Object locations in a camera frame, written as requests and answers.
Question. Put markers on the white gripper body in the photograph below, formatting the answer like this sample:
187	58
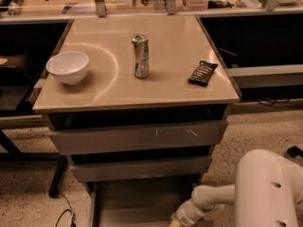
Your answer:
187	214

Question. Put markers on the grey bottom drawer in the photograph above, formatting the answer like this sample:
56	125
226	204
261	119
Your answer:
138	202

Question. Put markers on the grey drawer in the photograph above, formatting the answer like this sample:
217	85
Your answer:
141	169
138	202
138	137

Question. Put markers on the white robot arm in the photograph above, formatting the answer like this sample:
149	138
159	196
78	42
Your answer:
267	189

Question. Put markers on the grey middle drawer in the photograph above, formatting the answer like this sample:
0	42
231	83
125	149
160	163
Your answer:
141	169

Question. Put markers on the grey top drawer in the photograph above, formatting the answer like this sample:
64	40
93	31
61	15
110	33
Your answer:
138	137

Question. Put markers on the black chair base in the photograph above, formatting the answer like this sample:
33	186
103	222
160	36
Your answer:
295	151

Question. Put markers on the black table leg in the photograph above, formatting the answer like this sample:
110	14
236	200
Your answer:
56	180

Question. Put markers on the black snack bar wrapper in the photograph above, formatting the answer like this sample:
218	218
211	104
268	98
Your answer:
203	73

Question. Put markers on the silver drink can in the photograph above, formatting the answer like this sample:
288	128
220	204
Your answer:
141	55

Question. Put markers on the white ceramic bowl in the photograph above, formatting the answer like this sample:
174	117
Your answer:
69	67

